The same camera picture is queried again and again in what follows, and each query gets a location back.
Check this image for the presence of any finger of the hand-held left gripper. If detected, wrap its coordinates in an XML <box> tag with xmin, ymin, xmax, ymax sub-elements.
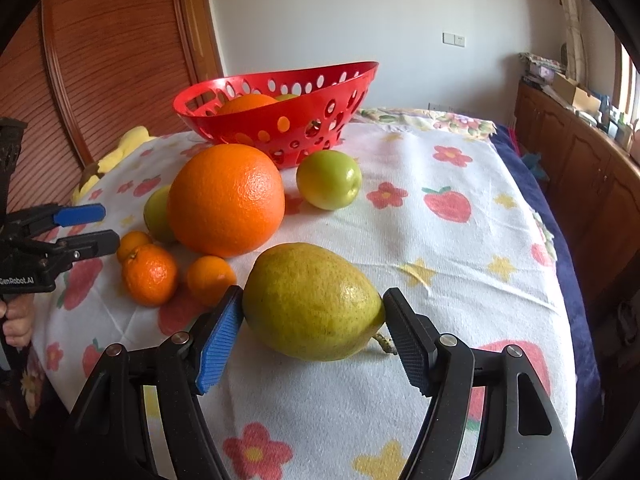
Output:
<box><xmin>35</xmin><ymin>229</ymin><xmax>121</xmax><ymax>273</ymax></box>
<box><xmin>5</xmin><ymin>203</ymin><xmax>107</xmax><ymax>236</ymax></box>

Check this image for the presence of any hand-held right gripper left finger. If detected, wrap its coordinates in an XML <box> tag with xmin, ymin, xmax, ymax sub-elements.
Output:
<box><xmin>52</xmin><ymin>285</ymin><xmax>246</xmax><ymax>480</ymax></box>

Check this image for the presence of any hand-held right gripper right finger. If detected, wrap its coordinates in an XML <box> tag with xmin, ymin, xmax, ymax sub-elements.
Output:
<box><xmin>382</xmin><ymin>287</ymin><xmax>581</xmax><ymax>480</ymax></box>

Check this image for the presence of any small mandarin orange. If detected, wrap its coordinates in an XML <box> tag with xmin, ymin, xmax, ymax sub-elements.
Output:
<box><xmin>186</xmin><ymin>255</ymin><xmax>238</xmax><ymax>307</ymax></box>
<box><xmin>122</xmin><ymin>244</ymin><xmax>179</xmax><ymax>307</ymax></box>
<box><xmin>116</xmin><ymin>230</ymin><xmax>153</xmax><ymax>264</ymax></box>

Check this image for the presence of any yellow-green pear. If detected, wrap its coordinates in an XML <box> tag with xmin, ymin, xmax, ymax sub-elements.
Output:
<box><xmin>242</xmin><ymin>242</ymin><xmax>398</xmax><ymax>362</ymax></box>

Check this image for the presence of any large orange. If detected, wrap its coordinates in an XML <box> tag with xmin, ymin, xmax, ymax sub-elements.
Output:
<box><xmin>167</xmin><ymin>143</ymin><xmax>286</xmax><ymax>259</ymax></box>
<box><xmin>216</xmin><ymin>94</ymin><xmax>279</xmax><ymax>116</ymax></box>

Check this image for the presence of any red perforated plastic basket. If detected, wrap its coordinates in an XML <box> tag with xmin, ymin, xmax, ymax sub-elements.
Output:
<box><xmin>173</xmin><ymin>61</ymin><xmax>380</xmax><ymax>170</ymax></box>

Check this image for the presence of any person's left hand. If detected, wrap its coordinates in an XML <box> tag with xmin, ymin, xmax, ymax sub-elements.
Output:
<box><xmin>0</xmin><ymin>294</ymin><xmax>36</xmax><ymax>351</ymax></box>

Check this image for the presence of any yellow plush toy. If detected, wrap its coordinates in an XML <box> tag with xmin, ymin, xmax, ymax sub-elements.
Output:
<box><xmin>70</xmin><ymin>126</ymin><xmax>158</xmax><ymax>206</ymax></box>

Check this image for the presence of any white flower-print towel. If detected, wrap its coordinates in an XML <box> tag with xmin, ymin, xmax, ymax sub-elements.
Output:
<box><xmin>20</xmin><ymin>120</ymin><xmax>576</xmax><ymax>480</ymax></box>

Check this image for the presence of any wooden louvered wardrobe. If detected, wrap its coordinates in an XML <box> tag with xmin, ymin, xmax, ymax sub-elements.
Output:
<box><xmin>0</xmin><ymin>0</ymin><xmax>226</xmax><ymax>221</ymax></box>

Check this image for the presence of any dark blue blanket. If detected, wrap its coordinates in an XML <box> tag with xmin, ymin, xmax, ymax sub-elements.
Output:
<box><xmin>492</xmin><ymin>127</ymin><xmax>606</xmax><ymax>441</ymax></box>

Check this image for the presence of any floral quilt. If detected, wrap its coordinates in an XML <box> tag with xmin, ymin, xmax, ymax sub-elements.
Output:
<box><xmin>352</xmin><ymin>106</ymin><xmax>501</xmax><ymax>141</ymax></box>

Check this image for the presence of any wooden sideboard cabinet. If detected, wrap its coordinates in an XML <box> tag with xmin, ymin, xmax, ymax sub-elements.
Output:
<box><xmin>514</xmin><ymin>80</ymin><xmax>640</xmax><ymax>311</ymax></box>

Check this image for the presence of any cardboard box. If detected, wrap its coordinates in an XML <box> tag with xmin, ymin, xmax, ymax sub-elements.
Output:
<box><xmin>550</xmin><ymin>71</ymin><xmax>603</xmax><ymax>113</ymax></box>

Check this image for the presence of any clutter of small containers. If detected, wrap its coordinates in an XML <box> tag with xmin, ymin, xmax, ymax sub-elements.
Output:
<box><xmin>580</xmin><ymin>92</ymin><xmax>640</xmax><ymax>161</ymax></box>

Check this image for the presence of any stack of folded cloths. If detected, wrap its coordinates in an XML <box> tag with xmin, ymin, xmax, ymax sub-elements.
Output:
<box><xmin>519</xmin><ymin>51</ymin><xmax>566</xmax><ymax>86</ymax></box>

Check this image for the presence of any wooden framed window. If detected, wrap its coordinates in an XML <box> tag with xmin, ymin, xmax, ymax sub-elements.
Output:
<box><xmin>610</xmin><ymin>35</ymin><xmax>640</xmax><ymax>126</ymax></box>

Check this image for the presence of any patterned curtain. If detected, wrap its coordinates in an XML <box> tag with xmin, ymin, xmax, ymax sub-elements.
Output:
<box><xmin>550</xmin><ymin>0</ymin><xmax>591</xmax><ymax>86</ymax></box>

